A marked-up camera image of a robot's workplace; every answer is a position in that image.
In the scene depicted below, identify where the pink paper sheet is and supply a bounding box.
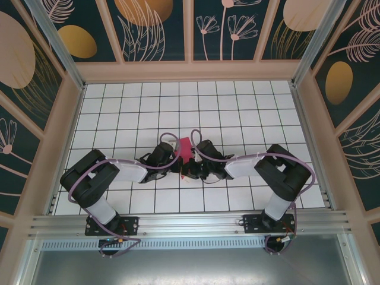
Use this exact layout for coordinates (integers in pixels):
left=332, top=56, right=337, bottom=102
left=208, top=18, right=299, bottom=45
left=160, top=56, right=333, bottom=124
left=174, top=136, right=193, bottom=182

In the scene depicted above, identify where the grey sheet metal panel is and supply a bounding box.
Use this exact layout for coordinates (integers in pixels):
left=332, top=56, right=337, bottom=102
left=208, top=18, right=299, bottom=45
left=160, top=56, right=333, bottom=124
left=17, top=234, right=363, bottom=285

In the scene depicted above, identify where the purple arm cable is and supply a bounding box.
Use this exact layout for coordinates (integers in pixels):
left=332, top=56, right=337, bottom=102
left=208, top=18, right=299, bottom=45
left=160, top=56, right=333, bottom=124
left=68, top=132, right=182, bottom=259
left=191, top=129, right=315, bottom=257

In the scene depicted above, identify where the aluminium mounting rail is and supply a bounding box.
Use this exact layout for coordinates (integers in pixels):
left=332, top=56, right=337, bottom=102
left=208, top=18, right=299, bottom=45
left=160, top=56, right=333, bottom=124
left=28, top=210, right=353, bottom=238

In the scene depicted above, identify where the slotted metal cable tray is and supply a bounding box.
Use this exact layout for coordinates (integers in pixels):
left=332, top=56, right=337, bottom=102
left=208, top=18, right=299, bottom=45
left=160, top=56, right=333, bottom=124
left=41, top=239, right=268, bottom=251

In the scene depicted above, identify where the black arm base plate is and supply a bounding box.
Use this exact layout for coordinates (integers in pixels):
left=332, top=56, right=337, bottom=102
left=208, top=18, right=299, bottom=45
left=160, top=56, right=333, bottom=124
left=85, top=216, right=140, bottom=237
left=242, top=214, right=297, bottom=234

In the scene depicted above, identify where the aluminium side rail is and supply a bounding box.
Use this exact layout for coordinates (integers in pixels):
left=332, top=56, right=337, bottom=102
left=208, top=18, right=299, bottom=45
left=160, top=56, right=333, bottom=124
left=288, top=81, right=338, bottom=212

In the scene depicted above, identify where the aluminium frame post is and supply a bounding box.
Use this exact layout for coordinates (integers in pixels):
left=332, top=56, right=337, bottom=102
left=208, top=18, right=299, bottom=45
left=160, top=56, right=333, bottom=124
left=290, top=0, right=345, bottom=88
left=23, top=0, right=87, bottom=91

